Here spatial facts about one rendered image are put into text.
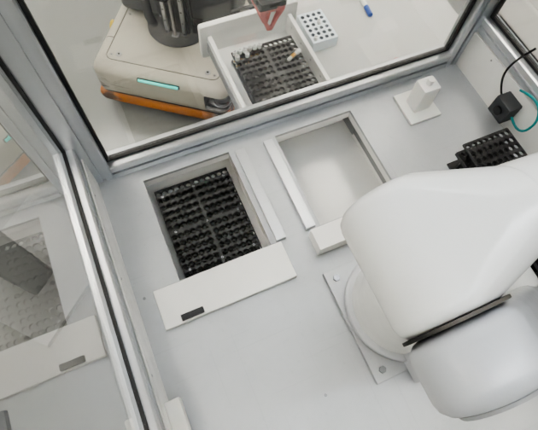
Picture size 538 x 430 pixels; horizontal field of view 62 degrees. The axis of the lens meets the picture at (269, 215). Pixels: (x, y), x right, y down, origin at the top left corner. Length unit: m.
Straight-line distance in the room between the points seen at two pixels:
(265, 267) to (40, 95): 0.50
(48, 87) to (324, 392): 0.70
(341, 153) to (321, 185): 0.11
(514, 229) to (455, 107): 0.84
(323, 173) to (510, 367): 0.85
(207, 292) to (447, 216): 0.60
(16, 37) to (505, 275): 0.65
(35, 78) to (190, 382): 0.57
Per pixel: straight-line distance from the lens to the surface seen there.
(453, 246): 0.38
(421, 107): 1.16
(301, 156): 1.18
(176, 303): 0.90
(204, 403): 0.89
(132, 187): 1.02
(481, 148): 1.07
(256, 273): 0.91
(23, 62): 0.76
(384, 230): 0.38
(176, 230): 1.01
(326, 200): 1.13
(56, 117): 0.85
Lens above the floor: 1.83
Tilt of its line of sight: 66 degrees down
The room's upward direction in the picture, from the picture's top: 7 degrees clockwise
